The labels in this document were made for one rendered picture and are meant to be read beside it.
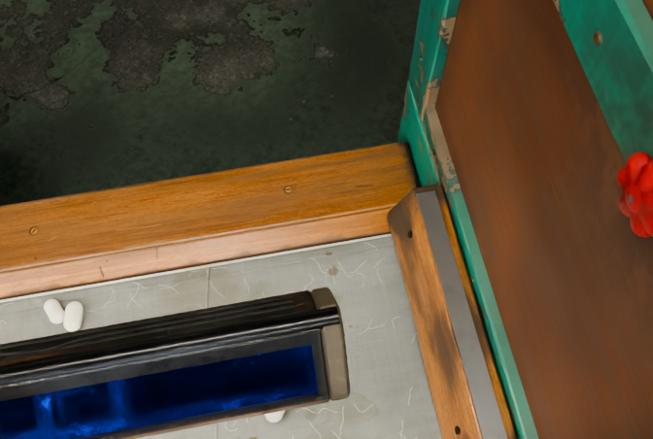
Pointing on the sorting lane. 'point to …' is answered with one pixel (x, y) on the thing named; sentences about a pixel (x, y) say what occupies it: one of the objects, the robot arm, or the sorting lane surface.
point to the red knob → (637, 193)
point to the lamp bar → (176, 370)
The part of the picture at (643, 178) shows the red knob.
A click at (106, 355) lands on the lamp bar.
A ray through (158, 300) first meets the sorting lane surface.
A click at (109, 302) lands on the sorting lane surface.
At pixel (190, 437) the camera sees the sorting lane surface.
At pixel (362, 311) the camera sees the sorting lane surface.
